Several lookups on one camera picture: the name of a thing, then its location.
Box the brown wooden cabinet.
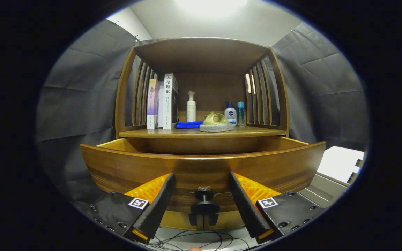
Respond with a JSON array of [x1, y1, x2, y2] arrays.
[[115, 37, 290, 230]]

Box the thick white book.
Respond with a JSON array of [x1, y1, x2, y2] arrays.
[[163, 73, 179, 130]]

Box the white lotion bottle blue cap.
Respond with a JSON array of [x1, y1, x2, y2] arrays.
[[224, 101, 237, 127]]

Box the black drawer knob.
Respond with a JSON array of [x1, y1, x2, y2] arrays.
[[191, 187, 220, 215]]

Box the grey ribbed plastic panel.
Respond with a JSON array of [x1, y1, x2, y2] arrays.
[[298, 173, 350, 209]]

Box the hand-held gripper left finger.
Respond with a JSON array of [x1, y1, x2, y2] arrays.
[[82, 173, 176, 244]]

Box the wooden countertop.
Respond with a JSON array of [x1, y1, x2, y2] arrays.
[[119, 125, 287, 139]]

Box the white flat panel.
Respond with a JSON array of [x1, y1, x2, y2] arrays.
[[317, 146, 365, 183]]

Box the blue folded cloth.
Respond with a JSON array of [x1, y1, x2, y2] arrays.
[[176, 120, 204, 129]]

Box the black floor cable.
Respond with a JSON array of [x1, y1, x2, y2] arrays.
[[149, 228, 254, 250]]

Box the brown wooden drawer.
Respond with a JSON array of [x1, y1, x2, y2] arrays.
[[80, 136, 327, 214]]

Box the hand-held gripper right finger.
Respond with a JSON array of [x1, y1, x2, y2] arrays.
[[229, 172, 327, 244]]

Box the purple book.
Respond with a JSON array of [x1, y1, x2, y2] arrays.
[[147, 78, 165, 130]]

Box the white pump bottle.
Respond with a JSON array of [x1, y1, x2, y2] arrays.
[[186, 91, 196, 122]]

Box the slim teal bottle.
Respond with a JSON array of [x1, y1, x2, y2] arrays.
[[237, 101, 245, 127]]

